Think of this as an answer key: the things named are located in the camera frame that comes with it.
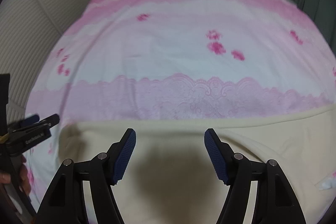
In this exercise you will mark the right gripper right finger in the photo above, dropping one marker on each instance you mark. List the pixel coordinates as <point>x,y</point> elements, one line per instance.
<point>275,202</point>

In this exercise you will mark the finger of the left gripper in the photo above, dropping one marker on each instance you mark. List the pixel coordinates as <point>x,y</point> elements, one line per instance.
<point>45,123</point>
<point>31,120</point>

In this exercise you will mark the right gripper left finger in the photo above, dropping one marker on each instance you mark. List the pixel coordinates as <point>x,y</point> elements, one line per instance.
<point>64,200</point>

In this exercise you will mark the cream beige pants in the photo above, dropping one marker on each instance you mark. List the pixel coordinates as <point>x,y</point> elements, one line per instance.
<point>171,179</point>

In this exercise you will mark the person's left hand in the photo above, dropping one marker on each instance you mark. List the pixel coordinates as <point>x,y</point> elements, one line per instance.
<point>25,187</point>

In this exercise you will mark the white louvered wardrobe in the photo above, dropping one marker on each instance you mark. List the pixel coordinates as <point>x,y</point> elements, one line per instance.
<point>29,31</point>

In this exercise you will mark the pink floral bed duvet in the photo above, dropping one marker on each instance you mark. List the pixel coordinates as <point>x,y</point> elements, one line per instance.
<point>159,60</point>

